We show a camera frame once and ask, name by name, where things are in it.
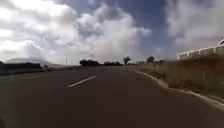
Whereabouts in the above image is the grey asphalt road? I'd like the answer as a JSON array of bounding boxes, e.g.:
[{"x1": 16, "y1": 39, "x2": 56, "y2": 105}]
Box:
[{"x1": 0, "y1": 65, "x2": 224, "y2": 128}]

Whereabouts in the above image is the row of dark trees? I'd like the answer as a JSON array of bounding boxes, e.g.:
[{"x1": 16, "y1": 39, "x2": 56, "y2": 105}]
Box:
[{"x1": 79, "y1": 59, "x2": 125, "y2": 67}]

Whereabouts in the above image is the tree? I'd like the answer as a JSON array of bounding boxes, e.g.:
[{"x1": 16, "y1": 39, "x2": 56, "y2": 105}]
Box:
[
  {"x1": 123, "y1": 56, "x2": 132, "y2": 66},
  {"x1": 146, "y1": 55, "x2": 156, "y2": 64}
]

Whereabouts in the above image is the pale concrete kerb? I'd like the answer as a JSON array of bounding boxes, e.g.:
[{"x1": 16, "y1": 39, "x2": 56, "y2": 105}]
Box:
[{"x1": 132, "y1": 68, "x2": 224, "y2": 109}]

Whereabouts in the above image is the dry grass verge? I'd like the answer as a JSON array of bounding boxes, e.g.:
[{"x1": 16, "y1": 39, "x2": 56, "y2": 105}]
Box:
[{"x1": 130, "y1": 54, "x2": 224, "y2": 100}]

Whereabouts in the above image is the dark hedge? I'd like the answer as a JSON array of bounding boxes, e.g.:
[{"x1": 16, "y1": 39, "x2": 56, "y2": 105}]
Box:
[{"x1": 0, "y1": 61, "x2": 43, "y2": 72}]

